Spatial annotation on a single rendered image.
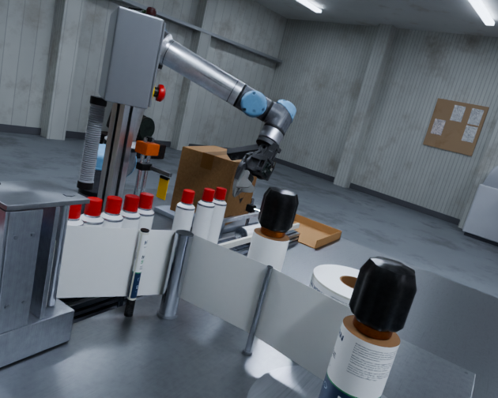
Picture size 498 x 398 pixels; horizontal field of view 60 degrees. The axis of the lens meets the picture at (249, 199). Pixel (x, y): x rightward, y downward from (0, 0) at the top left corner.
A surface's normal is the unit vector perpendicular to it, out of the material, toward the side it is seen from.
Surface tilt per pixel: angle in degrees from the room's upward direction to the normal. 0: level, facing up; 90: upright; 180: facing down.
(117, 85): 90
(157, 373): 0
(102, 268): 90
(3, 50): 90
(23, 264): 90
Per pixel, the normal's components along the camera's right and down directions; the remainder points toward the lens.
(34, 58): 0.74, 0.32
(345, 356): -0.83, -0.07
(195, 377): 0.23, -0.95
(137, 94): 0.37, 0.29
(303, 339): -0.61, 0.04
